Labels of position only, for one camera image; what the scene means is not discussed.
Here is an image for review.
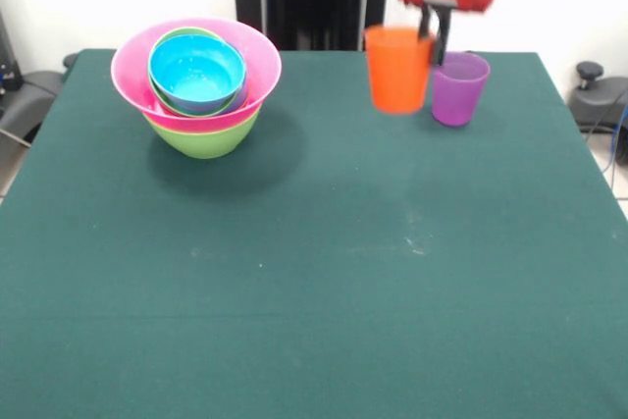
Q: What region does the orange cup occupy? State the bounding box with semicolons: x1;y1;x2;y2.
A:
364;25;437;116

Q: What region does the large pink bowl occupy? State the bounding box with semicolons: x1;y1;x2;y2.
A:
110;18;283;134

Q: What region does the dark blue bowl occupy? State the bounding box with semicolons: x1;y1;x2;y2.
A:
169;43;249;115

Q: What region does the small light blue footed bowl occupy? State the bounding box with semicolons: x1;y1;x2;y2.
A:
148;34;247;107

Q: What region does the small green bowl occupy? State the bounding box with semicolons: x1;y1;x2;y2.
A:
148;26;244;119

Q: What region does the purple cup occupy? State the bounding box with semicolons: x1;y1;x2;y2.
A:
431;51;492;128

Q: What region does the black equipment with knob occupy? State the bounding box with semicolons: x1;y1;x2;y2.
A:
568;61;628;168

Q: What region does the dark green tablecloth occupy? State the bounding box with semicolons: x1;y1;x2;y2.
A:
0;48;628;419

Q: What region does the large green bowl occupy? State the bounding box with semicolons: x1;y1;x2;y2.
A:
141;107;262;161

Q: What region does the black and grey equipment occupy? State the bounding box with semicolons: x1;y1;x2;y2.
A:
0;6;68;145

